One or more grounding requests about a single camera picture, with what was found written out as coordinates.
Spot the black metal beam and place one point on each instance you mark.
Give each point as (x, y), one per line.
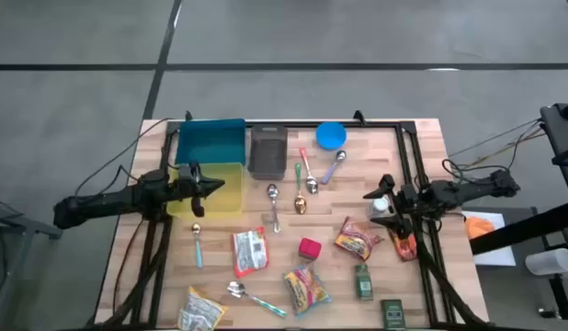
(518, 232)

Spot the dark green tin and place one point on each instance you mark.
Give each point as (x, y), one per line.
(393, 315)

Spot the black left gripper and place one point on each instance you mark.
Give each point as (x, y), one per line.
(189, 181)

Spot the green-lidded spice jar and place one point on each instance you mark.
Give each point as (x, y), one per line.
(363, 284)

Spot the red white ramen packet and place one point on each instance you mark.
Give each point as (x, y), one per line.
(249, 252)

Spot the plain silver spoon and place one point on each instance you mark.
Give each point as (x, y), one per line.
(272, 190)

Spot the orange cloth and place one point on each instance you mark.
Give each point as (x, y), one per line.
(478, 226)

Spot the orange yellow ramen packet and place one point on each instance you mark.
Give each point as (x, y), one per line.
(357, 239)

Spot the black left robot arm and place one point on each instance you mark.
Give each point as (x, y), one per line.
(105, 202)

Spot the white yellow ramen packet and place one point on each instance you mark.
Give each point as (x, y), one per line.
(199, 315)

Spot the blue plastic bowl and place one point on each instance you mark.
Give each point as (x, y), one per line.
(331, 136)

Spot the red-lidded spice tin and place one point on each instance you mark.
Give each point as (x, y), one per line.
(310, 248)

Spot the yellow translucent plastic bin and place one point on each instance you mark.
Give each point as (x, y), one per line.
(229, 202)

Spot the grey translucent plastic bin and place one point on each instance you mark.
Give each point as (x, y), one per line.
(268, 154)

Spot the white paper sheet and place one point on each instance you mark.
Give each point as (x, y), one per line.
(495, 257)

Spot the black aluminium rig frame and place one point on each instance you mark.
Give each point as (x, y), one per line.
(385, 124)

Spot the white plastic container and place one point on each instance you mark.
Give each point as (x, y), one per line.
(550, 262)

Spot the white-lidded spice jar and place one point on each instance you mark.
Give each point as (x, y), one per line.
(380, 205)

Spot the grey metal table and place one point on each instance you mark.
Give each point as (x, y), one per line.
(36, 227)

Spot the black equipment cart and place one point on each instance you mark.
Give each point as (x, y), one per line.
(562, 138)

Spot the orange black snack packet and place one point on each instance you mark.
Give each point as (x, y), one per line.
(405, 248)

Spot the blue plastic bin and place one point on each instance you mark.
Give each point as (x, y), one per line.
(210, 142)

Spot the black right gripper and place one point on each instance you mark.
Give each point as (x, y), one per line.
(408, 200)

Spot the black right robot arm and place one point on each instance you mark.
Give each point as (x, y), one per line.
(458, 190)

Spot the yellow blue-edged ramen packet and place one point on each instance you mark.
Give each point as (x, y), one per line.
(306, 289)

